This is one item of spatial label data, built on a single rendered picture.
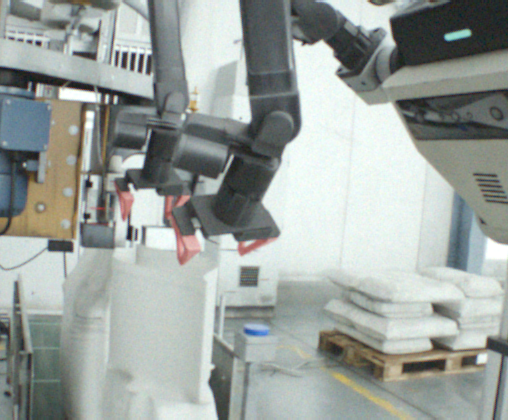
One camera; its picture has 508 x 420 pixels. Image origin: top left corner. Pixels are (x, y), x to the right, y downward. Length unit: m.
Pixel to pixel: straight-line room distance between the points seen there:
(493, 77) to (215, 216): 0.44
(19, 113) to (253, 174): 0.53
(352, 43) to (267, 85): 0.55
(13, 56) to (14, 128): 0.14
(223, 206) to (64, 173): 0.68
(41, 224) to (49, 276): 2.80
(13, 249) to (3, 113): 3.07
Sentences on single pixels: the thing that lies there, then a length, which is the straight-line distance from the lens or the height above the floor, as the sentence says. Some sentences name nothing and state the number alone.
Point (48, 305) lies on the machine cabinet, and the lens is 4.24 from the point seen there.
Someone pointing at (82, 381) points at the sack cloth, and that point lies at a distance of 1.79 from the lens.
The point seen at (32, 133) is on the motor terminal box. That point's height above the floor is 1.25.
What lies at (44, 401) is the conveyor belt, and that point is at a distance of 2.22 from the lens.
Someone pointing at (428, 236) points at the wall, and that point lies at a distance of 7.01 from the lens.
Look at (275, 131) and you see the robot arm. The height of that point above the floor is 1.25.
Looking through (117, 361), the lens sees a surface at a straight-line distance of 1.15.
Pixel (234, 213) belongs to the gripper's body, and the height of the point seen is 1.15.
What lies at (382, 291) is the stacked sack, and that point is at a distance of 3.94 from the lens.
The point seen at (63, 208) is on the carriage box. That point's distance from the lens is 1.41.
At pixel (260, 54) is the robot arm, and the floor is 1.34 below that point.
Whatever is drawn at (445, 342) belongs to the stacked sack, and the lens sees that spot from 4.37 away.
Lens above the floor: 1.20
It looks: 3 degrees down
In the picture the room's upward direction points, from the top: 5 degrees clockwise
